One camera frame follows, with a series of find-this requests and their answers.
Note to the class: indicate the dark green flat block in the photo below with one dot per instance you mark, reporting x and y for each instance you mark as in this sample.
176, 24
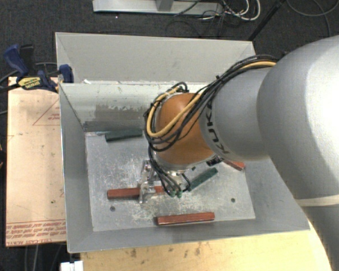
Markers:
203, 177
123, 134

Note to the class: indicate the red-brown block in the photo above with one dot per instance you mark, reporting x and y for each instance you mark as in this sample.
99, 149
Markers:
121, 193
185, 218
237, 165

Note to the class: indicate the black cylinder on white bracket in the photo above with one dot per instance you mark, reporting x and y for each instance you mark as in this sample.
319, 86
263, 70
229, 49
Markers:
213, 161

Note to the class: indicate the grey metal bin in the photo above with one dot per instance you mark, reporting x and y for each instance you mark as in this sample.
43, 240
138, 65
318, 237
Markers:
115, 165

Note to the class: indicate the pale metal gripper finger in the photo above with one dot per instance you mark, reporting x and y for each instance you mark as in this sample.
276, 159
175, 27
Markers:
142, 197
147, 185

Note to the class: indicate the brown cardboard board, red print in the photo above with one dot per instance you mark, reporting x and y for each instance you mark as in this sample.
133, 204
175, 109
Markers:
34, 165

